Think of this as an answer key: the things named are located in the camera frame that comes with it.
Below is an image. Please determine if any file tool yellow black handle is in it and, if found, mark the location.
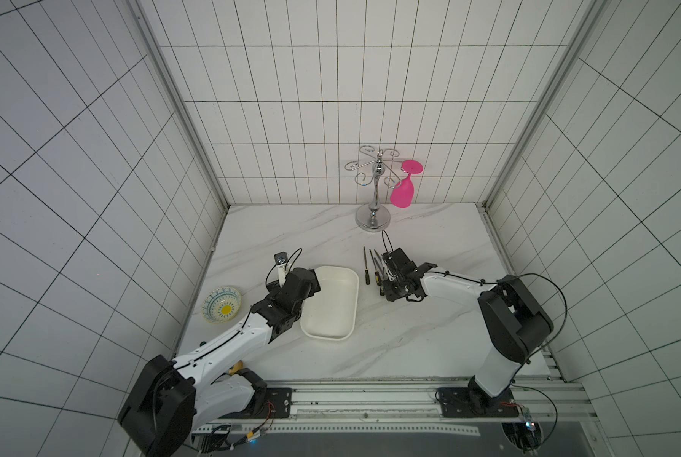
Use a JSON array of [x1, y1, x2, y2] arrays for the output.
[[362, 246, 371, 286]]

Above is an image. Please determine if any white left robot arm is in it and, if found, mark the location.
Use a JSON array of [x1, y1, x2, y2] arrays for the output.
[[118, 268, 321, 456]]

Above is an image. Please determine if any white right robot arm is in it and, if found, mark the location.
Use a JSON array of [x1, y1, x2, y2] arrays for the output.
[[380, 249, 555, 409]]

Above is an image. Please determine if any white storage box tray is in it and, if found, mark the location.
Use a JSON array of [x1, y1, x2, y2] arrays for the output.
[[300, 266, 359, 342]]

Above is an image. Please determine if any patterned small bowl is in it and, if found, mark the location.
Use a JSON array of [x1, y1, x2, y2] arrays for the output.
[[201, 287, 241, 324]]

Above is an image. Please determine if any chrome cup holder stand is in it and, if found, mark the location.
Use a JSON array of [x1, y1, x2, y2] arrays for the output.
[[344, 145, 400, 232]]

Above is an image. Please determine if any pink plastic goblet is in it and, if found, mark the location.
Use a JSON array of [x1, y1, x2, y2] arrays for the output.
[[390, 160, 423, 209]]

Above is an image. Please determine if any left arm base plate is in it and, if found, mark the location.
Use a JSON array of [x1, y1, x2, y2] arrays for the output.
[[247, 388, 294, 419]]

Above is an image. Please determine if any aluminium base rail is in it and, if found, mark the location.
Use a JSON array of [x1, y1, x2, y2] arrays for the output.
[[188, 379, 596, 439]]

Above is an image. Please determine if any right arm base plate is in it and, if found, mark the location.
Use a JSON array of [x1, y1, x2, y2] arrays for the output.
[[435, 388, 519, 419]]

